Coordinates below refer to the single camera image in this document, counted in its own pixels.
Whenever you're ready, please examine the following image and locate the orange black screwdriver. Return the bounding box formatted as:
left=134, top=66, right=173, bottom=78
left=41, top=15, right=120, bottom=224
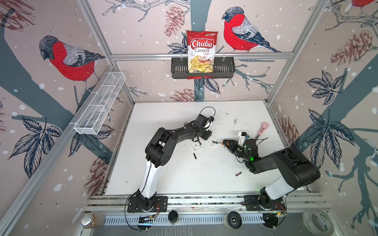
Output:
left=212, top=140, right=227, bottom=146

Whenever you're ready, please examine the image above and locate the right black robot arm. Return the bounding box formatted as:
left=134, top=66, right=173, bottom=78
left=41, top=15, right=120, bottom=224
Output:
left=222, top=139, right=321, bottom=210

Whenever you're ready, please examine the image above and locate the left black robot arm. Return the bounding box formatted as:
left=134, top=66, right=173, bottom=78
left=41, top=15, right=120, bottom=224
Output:
left=133, top=114, right=214, bottom=211

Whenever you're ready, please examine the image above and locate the Chuba cassava chips bag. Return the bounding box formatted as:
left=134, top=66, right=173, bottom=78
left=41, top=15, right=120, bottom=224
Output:
left=187, top=30, right=218, bottom=73

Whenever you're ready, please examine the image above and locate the black round knob left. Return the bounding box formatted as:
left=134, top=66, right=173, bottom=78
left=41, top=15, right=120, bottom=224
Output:
left=168, top=210, right=180, bottom=224

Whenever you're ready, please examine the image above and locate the clear tape roll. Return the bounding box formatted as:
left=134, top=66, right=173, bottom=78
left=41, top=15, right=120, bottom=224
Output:
left=302, top=209, right=334, bottom=236

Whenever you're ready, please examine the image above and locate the glass jar with lid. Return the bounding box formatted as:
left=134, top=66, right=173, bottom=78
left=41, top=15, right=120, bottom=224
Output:
left=81, top=213, right=106, bottom=229

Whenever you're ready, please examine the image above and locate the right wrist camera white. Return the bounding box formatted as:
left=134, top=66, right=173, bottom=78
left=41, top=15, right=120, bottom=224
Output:
left=238, top=132, right=250, bottom=146

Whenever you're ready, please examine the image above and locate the pink handled brush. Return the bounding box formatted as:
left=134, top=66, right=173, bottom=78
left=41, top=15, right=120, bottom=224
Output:
left=255, top=122, right=269, bottom=140

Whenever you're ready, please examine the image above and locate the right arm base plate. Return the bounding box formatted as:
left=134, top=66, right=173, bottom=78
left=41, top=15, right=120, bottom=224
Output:
left=243, top=195, right=286, bottom=211

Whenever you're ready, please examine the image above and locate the aluminium front rail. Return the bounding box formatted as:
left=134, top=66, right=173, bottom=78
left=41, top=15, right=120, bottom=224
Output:
left=83, top=191, right=329, bottom=226

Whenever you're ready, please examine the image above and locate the black wall basket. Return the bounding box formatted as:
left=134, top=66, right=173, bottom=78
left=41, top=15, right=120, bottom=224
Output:
left=171, top=57, right=235, bottom=79

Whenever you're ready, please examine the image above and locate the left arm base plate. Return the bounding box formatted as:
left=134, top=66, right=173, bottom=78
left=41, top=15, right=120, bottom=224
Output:
left=127, top=196, right=168, bottom=213

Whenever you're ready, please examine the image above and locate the white wire mesh shelf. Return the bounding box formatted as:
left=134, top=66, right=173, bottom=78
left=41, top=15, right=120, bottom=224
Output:
left=74, top=72, right=126, bottom=135

